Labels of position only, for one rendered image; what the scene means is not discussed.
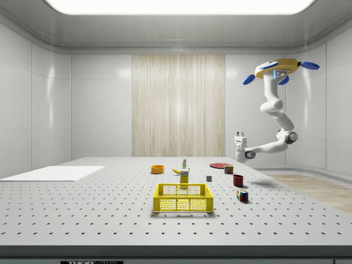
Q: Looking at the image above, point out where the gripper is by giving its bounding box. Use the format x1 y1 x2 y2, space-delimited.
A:
234 131 248 149

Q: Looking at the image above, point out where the puzzle cube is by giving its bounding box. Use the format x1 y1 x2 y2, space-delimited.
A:
236 189 249 204

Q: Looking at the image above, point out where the yellow basket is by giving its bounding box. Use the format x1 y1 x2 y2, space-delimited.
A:
152 183 215 213

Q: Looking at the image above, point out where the drone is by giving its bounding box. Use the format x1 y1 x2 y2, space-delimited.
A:
242 58 321 86

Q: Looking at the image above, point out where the white board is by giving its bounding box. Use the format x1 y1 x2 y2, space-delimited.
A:
0 166 106 182

